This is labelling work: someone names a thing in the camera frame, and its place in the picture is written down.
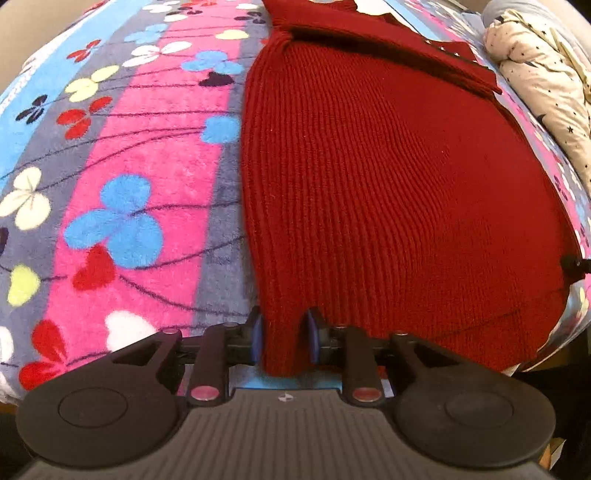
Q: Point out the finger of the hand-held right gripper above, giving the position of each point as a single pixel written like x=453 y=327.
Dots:
x=575 y=266

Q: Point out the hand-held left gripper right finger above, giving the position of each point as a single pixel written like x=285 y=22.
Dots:
x=314 y=337

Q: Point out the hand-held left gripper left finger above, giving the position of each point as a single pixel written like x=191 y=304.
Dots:
x=256 y=337

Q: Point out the dark red knit sweater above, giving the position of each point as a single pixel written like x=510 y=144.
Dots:
x=392 y=194

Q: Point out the cream star-print duvet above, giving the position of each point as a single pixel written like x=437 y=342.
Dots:
x=549 y=78

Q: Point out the floral striped fleece blanket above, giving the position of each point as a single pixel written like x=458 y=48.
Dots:
x=115 y=184

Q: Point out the grey pillow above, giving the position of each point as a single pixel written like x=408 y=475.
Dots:
x=526 y=8

